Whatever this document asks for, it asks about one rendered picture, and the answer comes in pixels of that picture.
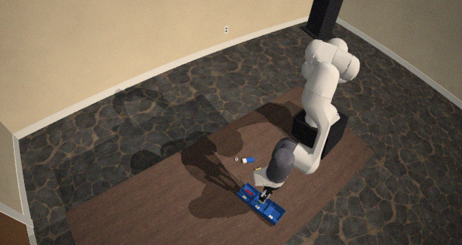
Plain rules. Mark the blue three-compartment bin rack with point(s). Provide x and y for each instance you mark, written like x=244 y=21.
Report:
x=273 y=212

